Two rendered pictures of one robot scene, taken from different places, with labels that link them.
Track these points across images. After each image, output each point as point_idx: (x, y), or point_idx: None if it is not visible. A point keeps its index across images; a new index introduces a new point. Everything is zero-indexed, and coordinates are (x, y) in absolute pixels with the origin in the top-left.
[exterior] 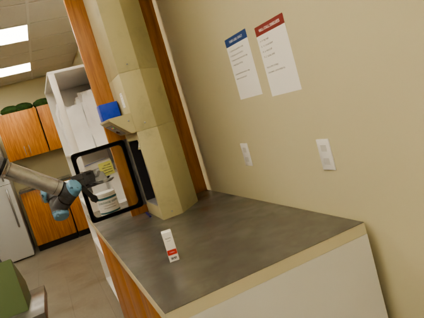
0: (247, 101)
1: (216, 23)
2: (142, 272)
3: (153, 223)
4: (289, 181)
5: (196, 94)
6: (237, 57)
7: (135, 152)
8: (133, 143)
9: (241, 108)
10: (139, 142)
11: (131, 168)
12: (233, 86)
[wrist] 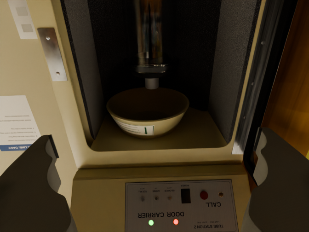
0: (8, 92)
1: (59, 163)
2: None
3: None
4: None
5: None
6: (21, 133)
7: (229, 107)
8: (224, 130)
9: (26, 85)
10: (78, 147)
11: (268, 65)
12: (41, 110)
